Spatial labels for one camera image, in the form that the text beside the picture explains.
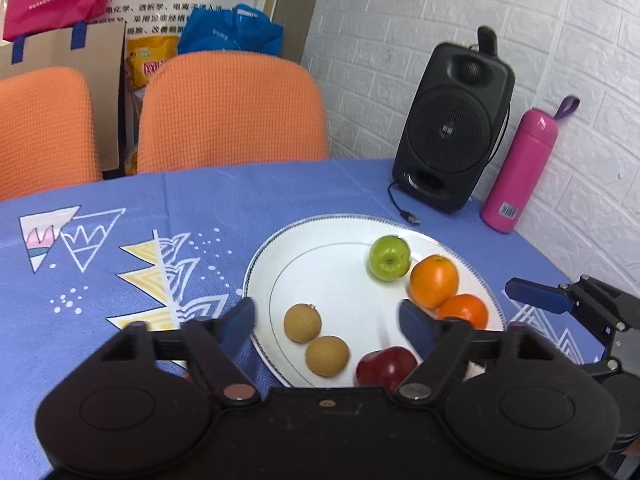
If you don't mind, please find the red-orange tangerine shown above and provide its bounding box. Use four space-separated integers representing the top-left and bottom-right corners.
437 294 489 330

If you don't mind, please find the dark red plum front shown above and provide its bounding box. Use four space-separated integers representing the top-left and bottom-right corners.
356 346 418 391

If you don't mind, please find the large orange front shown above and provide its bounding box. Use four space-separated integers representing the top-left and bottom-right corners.
409 255 459 310

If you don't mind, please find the brown longan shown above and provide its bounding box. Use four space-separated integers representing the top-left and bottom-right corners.
283 304 322 344
305 336 350 378

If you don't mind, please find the small green apple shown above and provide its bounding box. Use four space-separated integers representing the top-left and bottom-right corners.
368 235 411 282

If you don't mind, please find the blue patterned tablecloth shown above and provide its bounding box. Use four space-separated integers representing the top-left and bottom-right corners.
1 160 603 479

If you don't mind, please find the white oval plate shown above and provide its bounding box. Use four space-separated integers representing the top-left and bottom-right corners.
244 214 506 388

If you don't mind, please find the pink water bottle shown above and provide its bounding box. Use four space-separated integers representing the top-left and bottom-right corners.
480 96 580 233

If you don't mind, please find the black speaker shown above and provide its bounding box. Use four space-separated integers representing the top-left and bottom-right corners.
392 26 515 212

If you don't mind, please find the right orange chair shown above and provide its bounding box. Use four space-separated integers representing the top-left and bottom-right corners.
137 51 329 174

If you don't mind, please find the orange chair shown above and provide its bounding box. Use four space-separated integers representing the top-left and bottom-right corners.
0 67 102 200
137 51 329 174

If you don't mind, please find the left orange chair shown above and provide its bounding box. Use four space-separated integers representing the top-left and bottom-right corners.
0 67 102 200

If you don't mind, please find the yellow snack bag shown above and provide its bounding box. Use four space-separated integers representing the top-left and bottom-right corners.
125 35 179 176

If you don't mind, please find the brown paper bag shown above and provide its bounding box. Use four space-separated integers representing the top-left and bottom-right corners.
1 21 126 172

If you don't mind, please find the blue plastic bag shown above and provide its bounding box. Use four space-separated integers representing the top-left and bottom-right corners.
177 4 284 56

